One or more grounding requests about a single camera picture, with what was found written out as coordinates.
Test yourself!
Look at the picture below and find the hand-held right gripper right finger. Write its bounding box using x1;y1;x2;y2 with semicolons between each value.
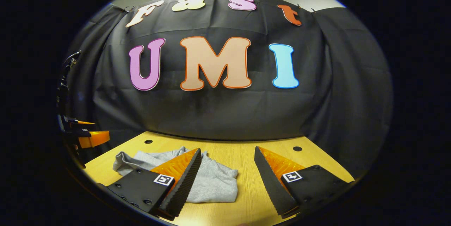
254;146;356;219

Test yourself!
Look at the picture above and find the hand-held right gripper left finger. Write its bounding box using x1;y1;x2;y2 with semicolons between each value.
106;148;202;220

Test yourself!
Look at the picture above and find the grey zip-neck sweatshirt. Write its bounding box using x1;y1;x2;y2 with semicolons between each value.
113;146;239;203

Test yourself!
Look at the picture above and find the black backdrop cloth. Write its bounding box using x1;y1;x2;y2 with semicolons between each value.
58;0;394;177

